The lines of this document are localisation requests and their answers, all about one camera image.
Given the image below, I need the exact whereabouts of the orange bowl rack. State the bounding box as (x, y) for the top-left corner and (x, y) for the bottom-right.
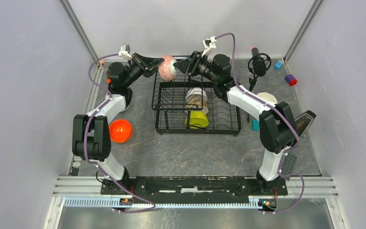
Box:
(109, 119), (133, 143)

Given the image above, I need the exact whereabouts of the blue block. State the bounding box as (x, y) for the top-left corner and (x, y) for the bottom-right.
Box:
(274, 60), (284, 70)

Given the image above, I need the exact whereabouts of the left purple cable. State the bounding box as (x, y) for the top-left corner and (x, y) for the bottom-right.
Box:
(83, 53), (157, 215)

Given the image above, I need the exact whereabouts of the beige ceramic bowl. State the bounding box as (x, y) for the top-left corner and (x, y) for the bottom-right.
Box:
(257, 92), (278, 104)

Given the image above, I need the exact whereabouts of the black microphone on tripod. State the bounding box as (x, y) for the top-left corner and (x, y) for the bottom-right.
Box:
(245, 47), (272, 124)

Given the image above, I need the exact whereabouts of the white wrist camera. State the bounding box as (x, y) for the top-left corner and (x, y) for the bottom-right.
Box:
(118, 44), (132, 61)
(202, 36), (216, 56)

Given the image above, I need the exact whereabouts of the patterned cream bowl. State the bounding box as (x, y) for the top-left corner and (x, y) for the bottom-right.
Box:
(186, 99), (209, 114)

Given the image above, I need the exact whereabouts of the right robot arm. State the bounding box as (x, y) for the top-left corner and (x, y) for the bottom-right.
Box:
(168, 51), (300, 195)

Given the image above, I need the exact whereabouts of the white bowl behind rack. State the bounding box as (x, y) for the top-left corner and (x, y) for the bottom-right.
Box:
(185, 87), (208, 102)

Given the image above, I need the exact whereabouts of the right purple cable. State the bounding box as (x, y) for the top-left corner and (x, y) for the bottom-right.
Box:
(214, 32), (305, 215)

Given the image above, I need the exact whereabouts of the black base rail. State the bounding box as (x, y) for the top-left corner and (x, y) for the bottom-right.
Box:
(101, 176), (288, 206)

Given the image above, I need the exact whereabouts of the lime green bowl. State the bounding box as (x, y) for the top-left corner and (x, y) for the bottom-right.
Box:
(184, 111), (209, 129)

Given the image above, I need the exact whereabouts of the purple cable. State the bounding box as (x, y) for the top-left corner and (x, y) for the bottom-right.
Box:
(83, 53), (157, 215)
(214, 32), (305, 215)

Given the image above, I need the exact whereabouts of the purple red block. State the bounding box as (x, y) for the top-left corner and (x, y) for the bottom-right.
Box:
(285, 74), (297, 87)

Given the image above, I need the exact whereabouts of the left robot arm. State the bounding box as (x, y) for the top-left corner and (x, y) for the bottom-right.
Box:
(71, 53), (164, 194)

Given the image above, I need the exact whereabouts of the pink floral bowl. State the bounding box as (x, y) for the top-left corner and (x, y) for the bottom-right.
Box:
(158, 55), (178, 82)

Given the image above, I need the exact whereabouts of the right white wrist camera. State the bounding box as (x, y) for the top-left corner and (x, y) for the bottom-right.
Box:
(202, 36), (216, 56)

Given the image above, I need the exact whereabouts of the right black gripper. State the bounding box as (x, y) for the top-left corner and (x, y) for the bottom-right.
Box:
(173, 52), (218, 84)

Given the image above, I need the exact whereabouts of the teal block on table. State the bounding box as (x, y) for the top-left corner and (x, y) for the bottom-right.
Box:
(252, 119), (260, 131)

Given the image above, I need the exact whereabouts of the black wire dish rack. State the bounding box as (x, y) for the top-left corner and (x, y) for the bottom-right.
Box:
(152, 55), (241, 136)

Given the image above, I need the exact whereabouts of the grey lego baseplate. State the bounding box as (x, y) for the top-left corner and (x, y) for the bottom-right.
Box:
(281, 153), (297, 181)

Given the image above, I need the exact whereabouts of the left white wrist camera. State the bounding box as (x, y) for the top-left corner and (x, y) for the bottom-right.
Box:
(118, 44), (132, 61)

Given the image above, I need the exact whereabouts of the white bowl grey rim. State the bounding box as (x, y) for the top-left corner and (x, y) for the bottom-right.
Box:
(123, 96), (132, 112)

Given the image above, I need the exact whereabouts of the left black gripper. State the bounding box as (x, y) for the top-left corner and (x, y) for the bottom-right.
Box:
(124, 52), (165, 87)

